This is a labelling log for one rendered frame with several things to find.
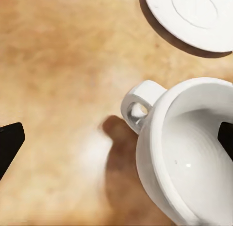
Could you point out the saucer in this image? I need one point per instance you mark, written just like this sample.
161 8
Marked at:
203 24

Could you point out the coffee cup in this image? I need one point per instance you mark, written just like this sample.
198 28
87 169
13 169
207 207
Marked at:
181 164

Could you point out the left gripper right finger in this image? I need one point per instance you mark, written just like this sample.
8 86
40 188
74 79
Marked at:
225 137

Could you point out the countertop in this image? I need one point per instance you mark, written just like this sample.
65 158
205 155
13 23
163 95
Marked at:
65 67

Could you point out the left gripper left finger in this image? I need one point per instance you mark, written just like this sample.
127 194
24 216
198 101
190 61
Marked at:
11 139

